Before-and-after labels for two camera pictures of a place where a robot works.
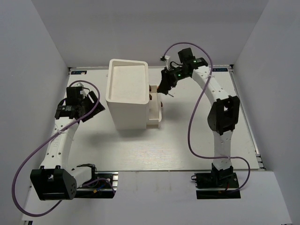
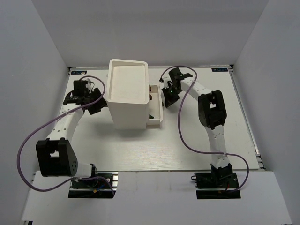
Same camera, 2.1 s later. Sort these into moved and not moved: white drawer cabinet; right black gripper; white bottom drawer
Moved: right black gripper
Not moved: white drawer cabinet; white bottom drawer
